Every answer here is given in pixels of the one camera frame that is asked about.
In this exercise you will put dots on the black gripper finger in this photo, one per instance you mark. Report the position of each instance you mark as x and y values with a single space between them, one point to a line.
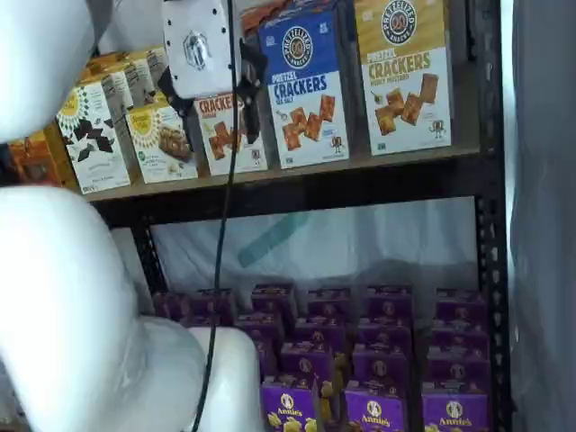
184 105
251 90

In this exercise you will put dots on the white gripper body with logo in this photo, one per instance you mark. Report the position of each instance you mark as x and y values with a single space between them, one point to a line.
198 45

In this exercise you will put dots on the blue pretzel crackers box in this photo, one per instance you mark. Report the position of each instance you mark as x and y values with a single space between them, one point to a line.
306 112

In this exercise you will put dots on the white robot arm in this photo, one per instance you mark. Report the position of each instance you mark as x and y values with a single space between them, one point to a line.
67 292

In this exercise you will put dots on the Simple Mills sweet thins box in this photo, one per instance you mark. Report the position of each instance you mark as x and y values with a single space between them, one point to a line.
155 67
131 78
99 153

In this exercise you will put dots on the Simple Mills almond bars box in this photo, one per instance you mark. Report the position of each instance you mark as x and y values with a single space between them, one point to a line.
157 148

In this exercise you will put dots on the orange pretzel crackers box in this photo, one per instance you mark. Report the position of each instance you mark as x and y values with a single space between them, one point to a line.
220 148

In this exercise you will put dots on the wooden shelf board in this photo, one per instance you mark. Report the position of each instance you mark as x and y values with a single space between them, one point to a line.
360 163

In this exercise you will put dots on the black metal shelf rack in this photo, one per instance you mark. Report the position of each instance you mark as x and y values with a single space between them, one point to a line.
360 189

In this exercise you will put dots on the gold pretzel crackers box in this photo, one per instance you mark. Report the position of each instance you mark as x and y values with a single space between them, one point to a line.
405 112

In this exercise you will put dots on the yellow orange snack box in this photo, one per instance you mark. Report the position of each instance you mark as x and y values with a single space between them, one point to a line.
31 157

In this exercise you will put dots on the purple Annie's snack box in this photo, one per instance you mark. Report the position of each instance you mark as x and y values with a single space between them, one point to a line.
384 337
266 360
375 414
461 310
258 326
459 339
171 306
306 362
319 333
454 416
202 306
288 409
389 306
272 299
459 371
380 369
328 306

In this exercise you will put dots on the white backdrop sheet teal mark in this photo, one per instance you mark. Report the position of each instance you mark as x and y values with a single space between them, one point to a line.
360 243

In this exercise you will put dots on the pale grey side curtain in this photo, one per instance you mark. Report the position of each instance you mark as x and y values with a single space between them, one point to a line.
544 225

